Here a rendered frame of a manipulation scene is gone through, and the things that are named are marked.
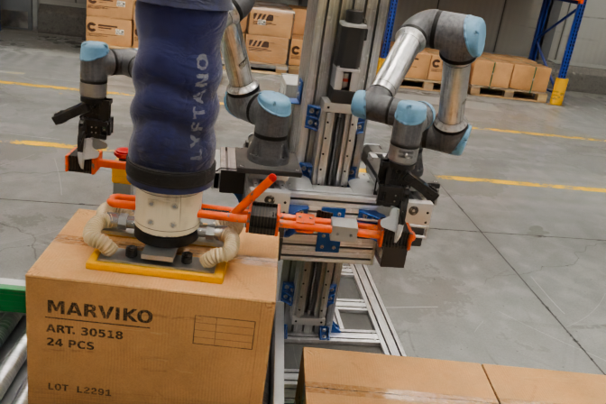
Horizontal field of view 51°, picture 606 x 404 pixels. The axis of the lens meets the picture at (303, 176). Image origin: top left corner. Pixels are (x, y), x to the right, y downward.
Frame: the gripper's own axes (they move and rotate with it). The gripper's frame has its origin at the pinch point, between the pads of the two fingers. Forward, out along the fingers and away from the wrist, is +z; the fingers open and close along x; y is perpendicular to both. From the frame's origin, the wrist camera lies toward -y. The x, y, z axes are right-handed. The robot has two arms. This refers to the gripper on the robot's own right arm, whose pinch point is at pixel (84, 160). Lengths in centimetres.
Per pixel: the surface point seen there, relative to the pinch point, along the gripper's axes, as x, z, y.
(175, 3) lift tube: -37, -54, 30
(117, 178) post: 20.2, 12.7, 4.9
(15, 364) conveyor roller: -28, 53, -10
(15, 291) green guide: -5.4, 44.5, -18.8
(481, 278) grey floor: 160, 107, 192
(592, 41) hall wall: 887, 21, 563
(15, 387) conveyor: -31, 59, -8
